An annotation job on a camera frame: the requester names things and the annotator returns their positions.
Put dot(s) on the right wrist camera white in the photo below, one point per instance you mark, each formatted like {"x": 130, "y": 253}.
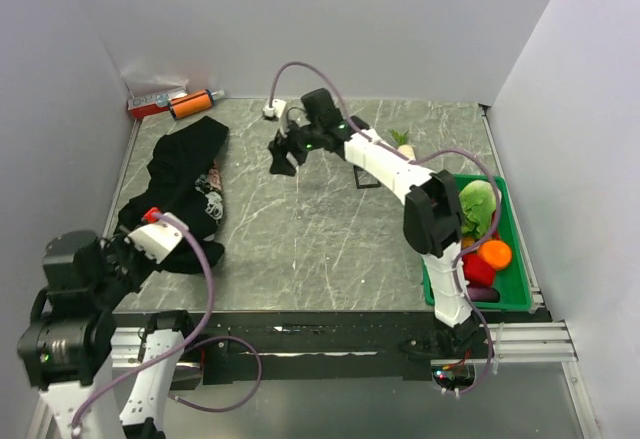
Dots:
{"x": 277, "y": 110}

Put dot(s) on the green toy lettuce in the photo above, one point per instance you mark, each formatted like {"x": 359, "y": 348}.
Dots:
{"x": 478, "y": 205}

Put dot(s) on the clear plastic bag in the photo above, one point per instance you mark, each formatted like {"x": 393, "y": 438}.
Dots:
{"x": 141, "y": 80}

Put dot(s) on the red toy pepper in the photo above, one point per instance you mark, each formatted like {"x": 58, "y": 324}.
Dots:
{"x": 477, "y": 271}

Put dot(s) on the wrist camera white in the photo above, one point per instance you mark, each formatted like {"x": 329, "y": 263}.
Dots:
{"x": 158, "y": 236}
{"x": 277, "y": 110}

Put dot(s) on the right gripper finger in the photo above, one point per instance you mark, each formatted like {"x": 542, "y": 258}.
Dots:
{"x": 287, "y": 168}
{"x": 276, "y": 148}

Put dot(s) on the orange black cylinder tool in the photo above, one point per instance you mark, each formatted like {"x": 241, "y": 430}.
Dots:
{"x": 194, "y": 103}

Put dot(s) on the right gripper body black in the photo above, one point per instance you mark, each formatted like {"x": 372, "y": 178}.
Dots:
{"x": 302, "y": 139}

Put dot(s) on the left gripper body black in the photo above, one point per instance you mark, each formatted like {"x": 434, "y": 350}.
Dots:
{"x": 126, "y": 264}

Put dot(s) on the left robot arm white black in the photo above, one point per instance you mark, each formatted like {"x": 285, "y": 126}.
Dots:
{"x": 66, "y": 349}

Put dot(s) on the black printed t-shirt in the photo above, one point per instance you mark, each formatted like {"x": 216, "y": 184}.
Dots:
{"x": 185, "y": 181}

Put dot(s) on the black wire frame stand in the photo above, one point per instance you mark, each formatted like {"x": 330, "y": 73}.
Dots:
{"x": 364, "y": 180}

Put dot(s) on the orange toy fruit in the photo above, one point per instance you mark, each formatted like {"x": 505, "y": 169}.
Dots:
{"x": 496, "y": 253}

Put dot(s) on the white toy radish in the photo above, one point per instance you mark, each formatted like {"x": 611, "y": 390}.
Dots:
{"x": 402, "y": 143}

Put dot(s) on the green plastic bin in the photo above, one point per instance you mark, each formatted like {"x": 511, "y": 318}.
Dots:
{"x": 512, "y": 282}

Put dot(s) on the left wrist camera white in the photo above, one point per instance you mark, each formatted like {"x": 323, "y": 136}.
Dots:
{"x": 158, "y": 236}

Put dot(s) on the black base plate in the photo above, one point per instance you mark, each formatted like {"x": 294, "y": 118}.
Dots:
{"x": 306, "y": 345}

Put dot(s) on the red white toothpaste box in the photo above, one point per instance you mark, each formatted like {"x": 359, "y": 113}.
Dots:
{"x": 142, "y": 106}

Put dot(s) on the purple toy eggplant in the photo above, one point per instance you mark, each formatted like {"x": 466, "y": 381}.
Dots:
{"x": 483, "y": 294}

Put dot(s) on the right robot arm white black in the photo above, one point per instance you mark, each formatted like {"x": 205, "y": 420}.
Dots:
{"x": 432, "y": 214}

